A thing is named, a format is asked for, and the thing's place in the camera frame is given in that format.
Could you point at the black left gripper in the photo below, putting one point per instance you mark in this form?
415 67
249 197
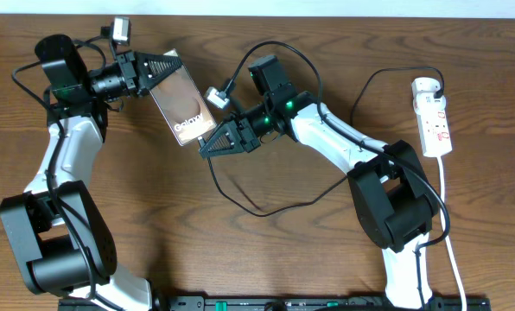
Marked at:
129 73

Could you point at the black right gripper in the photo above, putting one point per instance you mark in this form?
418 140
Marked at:
238 134

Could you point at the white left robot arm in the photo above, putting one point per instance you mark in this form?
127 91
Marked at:
60 241

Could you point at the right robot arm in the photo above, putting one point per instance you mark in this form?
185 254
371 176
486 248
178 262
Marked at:
394 202

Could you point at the white USB charger adapter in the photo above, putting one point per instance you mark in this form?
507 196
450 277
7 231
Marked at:
426 90

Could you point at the white power strip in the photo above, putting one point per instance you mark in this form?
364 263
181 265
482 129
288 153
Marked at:
432 124

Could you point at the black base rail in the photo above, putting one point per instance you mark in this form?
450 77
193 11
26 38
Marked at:
368 302

